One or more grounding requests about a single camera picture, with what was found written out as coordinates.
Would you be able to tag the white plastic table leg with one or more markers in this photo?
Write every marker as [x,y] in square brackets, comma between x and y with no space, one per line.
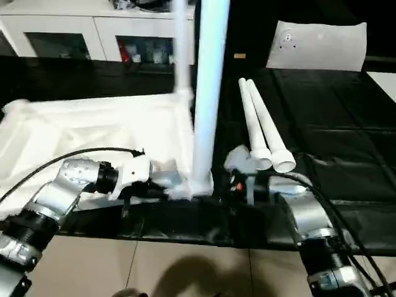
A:
[182,46]
[210,92]
[267,123]
[253,123]

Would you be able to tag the white plastic table top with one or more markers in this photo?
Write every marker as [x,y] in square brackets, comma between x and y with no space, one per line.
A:
[77,130]

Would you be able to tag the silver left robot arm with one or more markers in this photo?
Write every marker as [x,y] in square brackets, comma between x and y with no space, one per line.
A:
[62,191]

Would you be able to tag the dark robot foot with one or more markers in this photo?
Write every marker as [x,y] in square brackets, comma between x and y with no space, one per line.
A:
[130,293]

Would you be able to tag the black table mat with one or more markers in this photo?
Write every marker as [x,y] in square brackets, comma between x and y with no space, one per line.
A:
[340,123]

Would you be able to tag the small gold label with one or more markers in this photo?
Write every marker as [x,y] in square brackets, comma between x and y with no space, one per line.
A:
[240,56]

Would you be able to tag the black cabinet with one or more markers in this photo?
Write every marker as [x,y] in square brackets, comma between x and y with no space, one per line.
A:
[247,28]

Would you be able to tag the white plastic seat panel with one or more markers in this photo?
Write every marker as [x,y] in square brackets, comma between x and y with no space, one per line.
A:
[318,46]

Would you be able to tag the white cabinet with glass doors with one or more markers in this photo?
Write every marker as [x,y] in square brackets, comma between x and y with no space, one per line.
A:
[92,24]

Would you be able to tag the white flat board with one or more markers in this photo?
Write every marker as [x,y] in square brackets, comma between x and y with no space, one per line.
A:
[385,85]

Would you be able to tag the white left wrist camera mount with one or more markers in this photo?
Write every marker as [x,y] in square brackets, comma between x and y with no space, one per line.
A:
[133,174]

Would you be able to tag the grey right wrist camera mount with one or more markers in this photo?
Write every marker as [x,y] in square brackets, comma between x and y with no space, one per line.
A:
[239,157]

